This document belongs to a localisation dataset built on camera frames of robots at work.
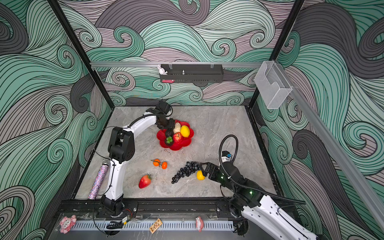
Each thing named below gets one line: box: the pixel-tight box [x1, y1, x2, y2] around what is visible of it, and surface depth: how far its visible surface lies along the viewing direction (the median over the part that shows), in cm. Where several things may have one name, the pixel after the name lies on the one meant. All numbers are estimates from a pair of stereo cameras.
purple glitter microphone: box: [87, 158, 111, 200], surface depth 82 cm
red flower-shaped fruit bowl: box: [156, 119, 194, 151], surface depth 98 cm
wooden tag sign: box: [149, 218, 163, 234], surface depth 70 cm
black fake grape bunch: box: [171, 161, 202, 184], surface depth 85 cm
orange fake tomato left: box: [153, 158, 161, 167], surface depth 89 cm
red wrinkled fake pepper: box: [173, 132, 182, 143], surface depth 97 cm
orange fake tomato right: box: [161, 161, 168, 170], surface depth 88 cm
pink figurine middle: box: [195, 216, 205, 233], surface depth 67 cm
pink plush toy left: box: [59, 214, 77, 234], surface depth 68 cm
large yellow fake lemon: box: [180, 125, 190, 138], surface depth 100 cm
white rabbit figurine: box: [157, 64, 168, 75], surface depth 87 cm
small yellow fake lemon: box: [196, 170, 206, 181], surface depth 83 cm
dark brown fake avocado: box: [166, 128, 174, 137], surface depth 100 cm
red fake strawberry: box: [138, 173, 152, 189], surface depth 81 cm
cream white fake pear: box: [173, 122, 181, 134], surface depth 102 cm
